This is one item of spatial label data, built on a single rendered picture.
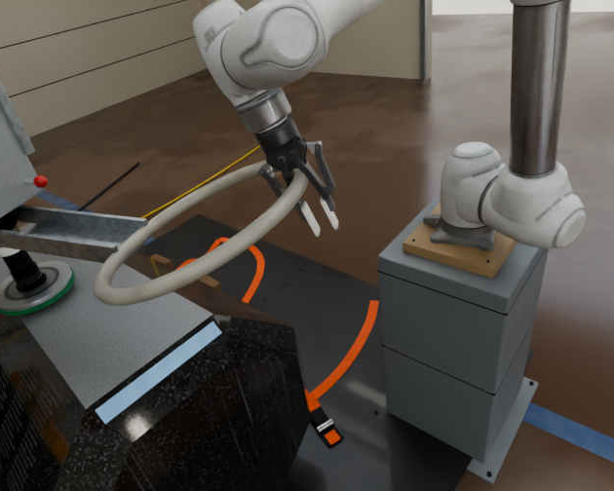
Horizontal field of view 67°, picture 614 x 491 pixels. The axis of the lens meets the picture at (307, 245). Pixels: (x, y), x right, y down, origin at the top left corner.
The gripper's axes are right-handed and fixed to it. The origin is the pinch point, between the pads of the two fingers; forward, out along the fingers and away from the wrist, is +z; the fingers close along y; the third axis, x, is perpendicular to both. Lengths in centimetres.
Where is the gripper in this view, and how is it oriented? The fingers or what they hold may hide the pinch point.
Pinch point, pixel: (320, 215)
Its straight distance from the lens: 92.5
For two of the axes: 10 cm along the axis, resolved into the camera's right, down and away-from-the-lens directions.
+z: 4.5, 8.0, 4.1
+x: -1.1, 5.0, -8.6
